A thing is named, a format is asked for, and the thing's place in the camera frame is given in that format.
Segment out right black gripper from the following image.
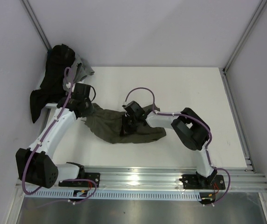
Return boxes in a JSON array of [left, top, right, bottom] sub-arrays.
[[120, 114, 139, 137]]

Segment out olive green shorts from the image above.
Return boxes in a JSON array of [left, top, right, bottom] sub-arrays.
[[84, 103, 167, 144]]

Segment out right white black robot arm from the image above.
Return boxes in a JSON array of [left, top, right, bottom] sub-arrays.
[[121, 101, 217, 188]]

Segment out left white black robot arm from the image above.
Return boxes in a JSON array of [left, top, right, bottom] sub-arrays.
[[15, 83, 95, 195]]

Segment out grey shorts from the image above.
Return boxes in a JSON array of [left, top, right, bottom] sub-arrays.
[[63, 54, 95, 85]]

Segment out black shorts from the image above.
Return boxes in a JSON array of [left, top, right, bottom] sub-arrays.
[[30, 44, 75, 123]]

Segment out white plastic basket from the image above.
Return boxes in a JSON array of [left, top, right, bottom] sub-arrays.
[[45, 103, 57, 109]]

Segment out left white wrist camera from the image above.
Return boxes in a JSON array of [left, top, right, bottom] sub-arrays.
[[63, 82, 74, 91]]

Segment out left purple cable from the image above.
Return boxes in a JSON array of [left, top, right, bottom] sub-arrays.
[[21, 67, 98, 208]]

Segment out purple cable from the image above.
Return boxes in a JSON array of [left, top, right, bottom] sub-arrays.
[[21, 67, 98, 208], [124, 87, 231, 207]]

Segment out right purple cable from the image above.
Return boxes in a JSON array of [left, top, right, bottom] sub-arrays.
[[124, 87, 231, 207]]

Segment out aluminium mounting rail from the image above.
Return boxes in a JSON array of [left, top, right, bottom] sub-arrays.
[[15, 166, 267, 193]]

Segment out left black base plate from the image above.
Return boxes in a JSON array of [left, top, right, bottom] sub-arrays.
[[58, 172, 101, 188]]

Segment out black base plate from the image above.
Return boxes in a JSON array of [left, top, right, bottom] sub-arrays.
[[58, 172, 101, 188], [179, 174, 226, 190]]

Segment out white slotted cable duct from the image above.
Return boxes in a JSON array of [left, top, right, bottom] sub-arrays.
[[30, 189, 201, 201]]

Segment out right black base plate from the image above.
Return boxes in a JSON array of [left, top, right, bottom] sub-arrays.
[[179, 174, 226, 190]]

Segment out right aluminium frame post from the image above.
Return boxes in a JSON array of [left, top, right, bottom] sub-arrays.
[[222, 0, 267, 75]]

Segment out aluminium frame post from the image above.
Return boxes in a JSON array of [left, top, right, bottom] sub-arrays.
[[222, 0, 267, 75], [20, 0, 52, 51]]

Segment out left aluminium frame post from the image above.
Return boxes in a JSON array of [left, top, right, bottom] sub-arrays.
[[20, 0, 52, 51]]

